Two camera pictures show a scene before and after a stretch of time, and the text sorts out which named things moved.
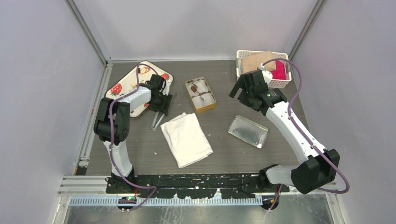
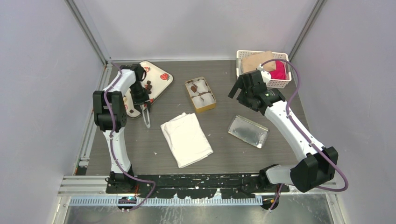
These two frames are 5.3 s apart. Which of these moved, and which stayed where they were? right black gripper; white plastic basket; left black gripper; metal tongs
Moved: left black gripper; metal tongs
Stayed: right black gripper; white plastic basket
